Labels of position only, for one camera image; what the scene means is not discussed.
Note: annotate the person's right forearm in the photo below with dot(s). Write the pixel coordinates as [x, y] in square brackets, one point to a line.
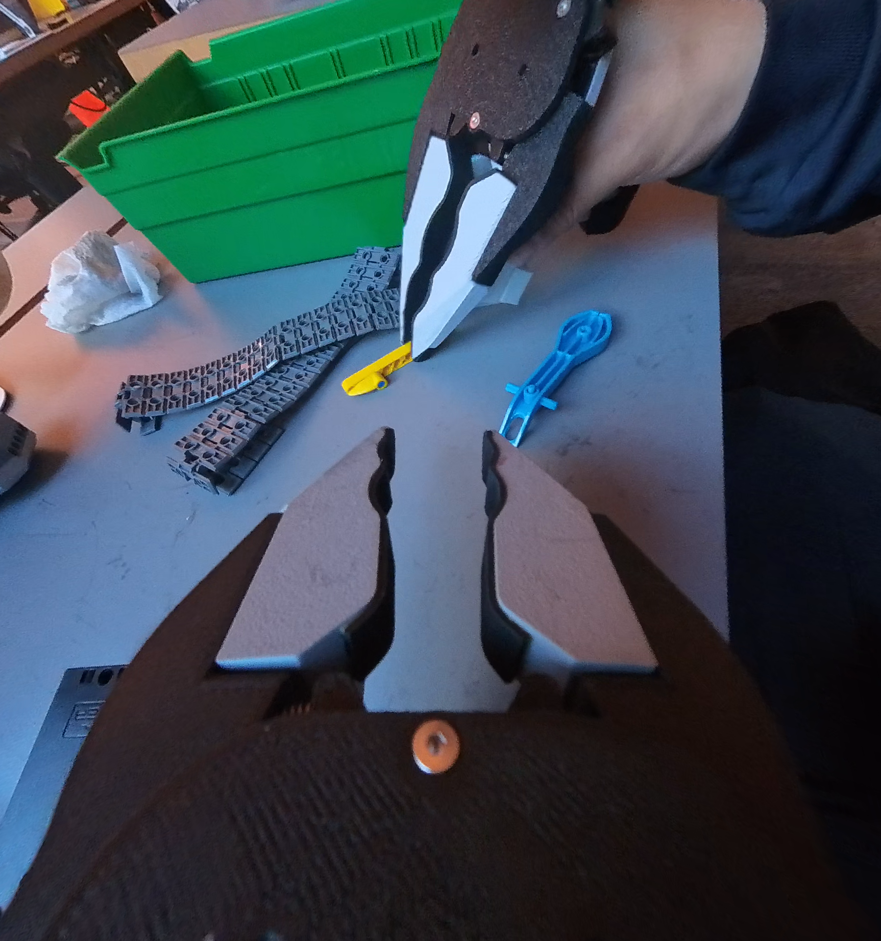
[815, 110]

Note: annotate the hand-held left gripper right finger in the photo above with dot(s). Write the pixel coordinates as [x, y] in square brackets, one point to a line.
[558, 581]

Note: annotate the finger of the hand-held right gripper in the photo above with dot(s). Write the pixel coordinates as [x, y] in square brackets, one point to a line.
[422, 213]
[477, 235]

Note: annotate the crumpled white tissue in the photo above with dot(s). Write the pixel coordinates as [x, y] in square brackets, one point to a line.
[88, 287]

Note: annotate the green plastic bin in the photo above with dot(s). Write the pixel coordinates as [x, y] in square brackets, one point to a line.
[264, 206]

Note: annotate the blue brick separator tool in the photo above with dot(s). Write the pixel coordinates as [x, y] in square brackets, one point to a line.
[558, 353]

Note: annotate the yellow perforated toy beam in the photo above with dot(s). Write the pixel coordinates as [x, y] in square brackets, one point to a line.
[363, 382]

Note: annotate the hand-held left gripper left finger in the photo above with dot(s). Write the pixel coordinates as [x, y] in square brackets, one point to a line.
[315, 573]

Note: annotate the black perforated battery box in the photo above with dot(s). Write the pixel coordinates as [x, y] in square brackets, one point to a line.
[43, 794]

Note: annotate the person's dark clothing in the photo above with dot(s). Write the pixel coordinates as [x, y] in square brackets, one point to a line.
[815, 514]

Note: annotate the person's right hand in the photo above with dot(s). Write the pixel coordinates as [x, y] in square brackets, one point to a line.
[668, 95]

